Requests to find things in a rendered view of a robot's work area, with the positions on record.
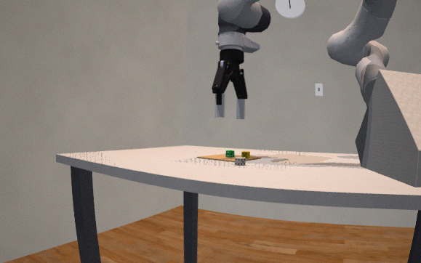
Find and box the orange mat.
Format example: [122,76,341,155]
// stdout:
[197,154,262,162]

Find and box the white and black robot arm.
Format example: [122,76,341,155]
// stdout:
[215,0,397,107]

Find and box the grey die with black pips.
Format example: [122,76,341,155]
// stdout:
[235,157,246,166]

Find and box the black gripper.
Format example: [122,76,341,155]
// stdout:
[212,49,247,119]

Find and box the green die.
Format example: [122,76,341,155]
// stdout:
[225,150,235,158]

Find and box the yellow die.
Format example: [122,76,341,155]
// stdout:
[241,151,250,159]

